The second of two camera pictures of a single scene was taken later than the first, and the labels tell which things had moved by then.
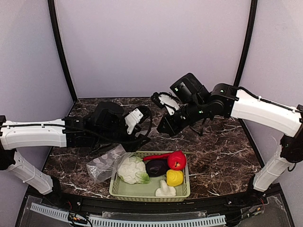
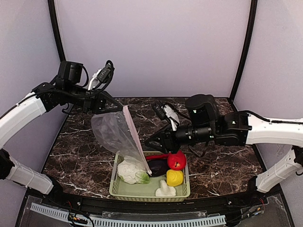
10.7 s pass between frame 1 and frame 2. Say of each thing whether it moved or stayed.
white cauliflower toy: stayed
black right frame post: stayed
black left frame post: stayed
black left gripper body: moved
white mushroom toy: stayed
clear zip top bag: moved
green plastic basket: stayed
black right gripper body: moved
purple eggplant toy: stayed
